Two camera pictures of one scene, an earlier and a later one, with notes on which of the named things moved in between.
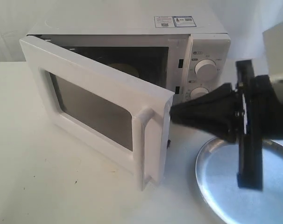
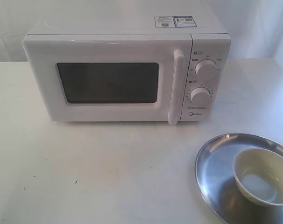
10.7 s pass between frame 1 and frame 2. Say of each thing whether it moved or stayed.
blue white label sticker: stayed
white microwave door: moved
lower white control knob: stayed
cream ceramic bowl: moved
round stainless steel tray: stayed
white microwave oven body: stayed
